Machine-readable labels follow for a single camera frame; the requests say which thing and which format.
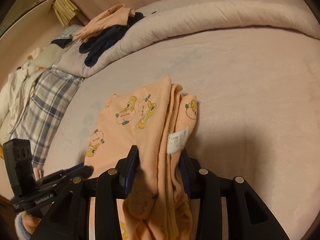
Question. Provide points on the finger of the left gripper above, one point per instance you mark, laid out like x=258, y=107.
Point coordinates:
x=75, y=171

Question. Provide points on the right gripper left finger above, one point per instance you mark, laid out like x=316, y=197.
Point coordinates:
x=96, y=198

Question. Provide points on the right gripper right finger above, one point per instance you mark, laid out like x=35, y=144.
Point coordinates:
x=248, y=216

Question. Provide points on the peach duck print shirt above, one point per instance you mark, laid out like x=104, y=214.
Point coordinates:
x=158, y=119

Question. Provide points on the white crumpled clothes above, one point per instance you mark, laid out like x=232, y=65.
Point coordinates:
x=20, y=86

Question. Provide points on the person left hand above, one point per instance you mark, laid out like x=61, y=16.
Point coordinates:
x=38, y=173

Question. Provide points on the pink bed sheet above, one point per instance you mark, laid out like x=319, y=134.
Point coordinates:
x=258, y=98

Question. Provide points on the dark navy folded garment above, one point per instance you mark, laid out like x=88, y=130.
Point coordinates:
x=96, y=46

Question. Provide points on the striped blue folded cloth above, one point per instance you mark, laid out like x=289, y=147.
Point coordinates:
x=66, y=37

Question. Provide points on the yellow fringed cloth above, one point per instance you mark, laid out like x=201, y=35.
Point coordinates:
x=65, y=11

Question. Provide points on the folded peach garment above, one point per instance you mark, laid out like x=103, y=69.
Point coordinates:
x=116, y=15

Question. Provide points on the pink folded quilt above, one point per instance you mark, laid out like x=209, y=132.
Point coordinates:
x=171, y=18

